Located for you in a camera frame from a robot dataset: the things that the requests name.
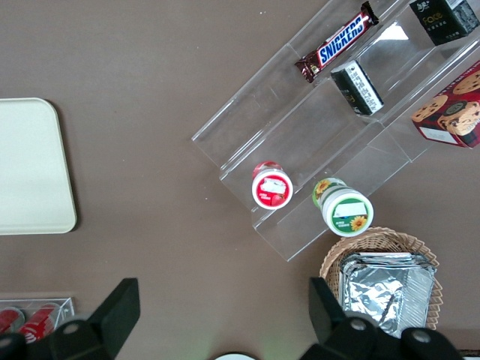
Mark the cream plastic tray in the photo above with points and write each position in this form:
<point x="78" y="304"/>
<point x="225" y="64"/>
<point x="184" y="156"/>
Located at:
<point x="30" y="168"/>

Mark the red cookie box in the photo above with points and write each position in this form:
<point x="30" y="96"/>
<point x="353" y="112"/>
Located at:
<point x="457" y="108"/>

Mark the Snickers chocolate bar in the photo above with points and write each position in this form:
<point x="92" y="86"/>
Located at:
<point x="339" y="41"/>

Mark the light wicker basket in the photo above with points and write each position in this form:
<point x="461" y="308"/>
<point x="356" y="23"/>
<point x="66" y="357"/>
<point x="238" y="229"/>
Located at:
<point x="378" y="236"/>

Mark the clear acrylic stepped shelf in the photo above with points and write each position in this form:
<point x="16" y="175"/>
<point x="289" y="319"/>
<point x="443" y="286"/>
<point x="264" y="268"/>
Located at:
<point x="300" y="123"/>

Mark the red gum jar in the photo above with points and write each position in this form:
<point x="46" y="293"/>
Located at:
<point x="272" y="189"/>

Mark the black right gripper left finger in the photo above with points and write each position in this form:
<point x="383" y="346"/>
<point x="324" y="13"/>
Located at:
<point x="108" y="322"/>

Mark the silver foil container stack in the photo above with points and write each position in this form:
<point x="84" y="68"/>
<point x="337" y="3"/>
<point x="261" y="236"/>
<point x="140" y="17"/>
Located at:
<point x="378" y="292"/>

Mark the clear acrylic bottle rack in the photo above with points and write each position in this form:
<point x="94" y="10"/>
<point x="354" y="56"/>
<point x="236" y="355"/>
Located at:
<point x="65" y="305"/>

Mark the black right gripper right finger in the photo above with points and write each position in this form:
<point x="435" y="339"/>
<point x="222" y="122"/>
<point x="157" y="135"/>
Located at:
<point x="330" y="326"/>

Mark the small black carton box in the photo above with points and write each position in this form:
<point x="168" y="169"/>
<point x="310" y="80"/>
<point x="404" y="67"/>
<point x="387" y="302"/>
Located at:
<point x="442" y="18"/>
<point x="358" y="90"/>

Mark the green gum jar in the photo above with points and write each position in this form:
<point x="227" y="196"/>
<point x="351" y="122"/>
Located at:
<point x="347" y="213"/>

